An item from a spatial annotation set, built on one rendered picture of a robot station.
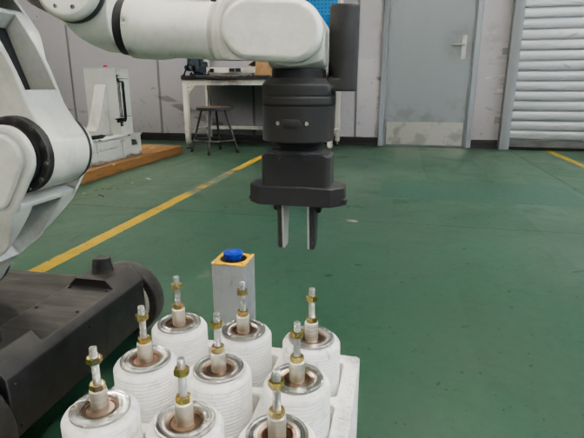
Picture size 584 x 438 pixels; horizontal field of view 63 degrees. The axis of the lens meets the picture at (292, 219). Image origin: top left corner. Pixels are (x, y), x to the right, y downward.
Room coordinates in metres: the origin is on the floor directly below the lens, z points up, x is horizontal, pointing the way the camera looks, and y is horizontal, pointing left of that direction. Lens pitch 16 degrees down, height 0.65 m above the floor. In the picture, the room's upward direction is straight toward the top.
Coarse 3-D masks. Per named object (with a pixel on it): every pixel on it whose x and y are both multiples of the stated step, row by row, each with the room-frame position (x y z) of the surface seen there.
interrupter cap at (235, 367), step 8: (200, 360) 0.64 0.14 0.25; (208, 360) 0.64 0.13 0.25; (232, 360) 0.64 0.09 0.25; (240, 360) 0.64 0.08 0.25; (200, 368) 0.62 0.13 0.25; (208, 368) 0.62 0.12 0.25; (232, 368) 0.62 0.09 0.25; (240, 368) 0.62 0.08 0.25; (200, 376) 0.60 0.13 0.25; (208, 376) 0.60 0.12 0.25; (216, 376) 0.60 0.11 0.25; (224, 376) 0.60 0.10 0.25; (232, 376) 0.60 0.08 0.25
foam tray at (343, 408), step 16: (272, 352) 0.78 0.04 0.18; (272, 368) 0.78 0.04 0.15; (352, 368) 0.73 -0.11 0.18; (352, 384) 0.68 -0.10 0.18; (256, 400) 0.66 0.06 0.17; (336, 400) 0.64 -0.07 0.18; (352, 400) 0.65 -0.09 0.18; (256, 416) 0.61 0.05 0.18; (336, 416) 0.61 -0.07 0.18; (352, 416) 0.63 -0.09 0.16; (144, 432) 0.57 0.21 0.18; (336, 432) 0.57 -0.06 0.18; (352, 432) 0.65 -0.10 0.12
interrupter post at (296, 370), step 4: (304, 360) 0.60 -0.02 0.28; (292, 364) 0.59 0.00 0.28; (296, 364) 0.59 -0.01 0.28; (300, 364) 0.59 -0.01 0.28; (304, 364) 0.59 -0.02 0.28; (292, 368) 0.59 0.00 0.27; (296, 368) 0.58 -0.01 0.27; (300, 368) 0.59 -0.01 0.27; (304, 368) 0.59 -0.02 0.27; (292, 372) 0.59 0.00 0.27; (296, 372) 0.58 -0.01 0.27; (300, 372) 0.59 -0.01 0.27; (304, 372) 0.59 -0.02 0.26; (292, 376) 0.59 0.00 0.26; (296, 376) 0.58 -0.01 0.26; (300, 376) 0.59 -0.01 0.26; (304, 376) 0.59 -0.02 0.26; (292, 380) 0.59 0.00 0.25; (296, 380) 0.58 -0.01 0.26; (300, 380) 0.59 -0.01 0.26
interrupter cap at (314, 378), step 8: (280, 368) 0.62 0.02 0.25; (288, 368) 0.62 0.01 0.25; (312, 368) 0.62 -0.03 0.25; (288, 376) 0.60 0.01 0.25; (312, 376) 0.60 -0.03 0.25; (320, 376) 0.60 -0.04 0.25; (288, 384) 0.58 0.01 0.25; (296, 384) 0.58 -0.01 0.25; (304, 384) 0.58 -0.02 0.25; (312, 384) 0.58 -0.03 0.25; (320, 384) 0.58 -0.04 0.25; (288, 392) 0.56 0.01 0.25; (296, 392) 0.56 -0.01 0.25; (304, 392) 0.56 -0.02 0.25; (312, 392) 0.56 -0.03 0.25
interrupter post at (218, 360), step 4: (212, 352) 0.62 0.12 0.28; (224, 352) 0.62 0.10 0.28; (212, 356) 0.61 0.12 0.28; (216, 356) 0.61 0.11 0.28; (220, 356) 0.61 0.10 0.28; (224, 356) 0.62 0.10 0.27; (212, 360) 0.61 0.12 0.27; (216, 360) 0.61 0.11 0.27; (220, 360) 0.61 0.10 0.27; (224, 360) 0.62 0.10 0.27; (212, 364) 0.61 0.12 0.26; (216, 364) 0.61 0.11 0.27; (220, 364) 0.61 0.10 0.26; (224, 364) 0.62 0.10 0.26; (212, 368) 0.61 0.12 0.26; (216, 368) 0.61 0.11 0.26; (220, 368) 0.61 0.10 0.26; (224, 368) 0.62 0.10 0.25; (216, 372) 0.61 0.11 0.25; (220, 372) 0.61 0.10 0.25
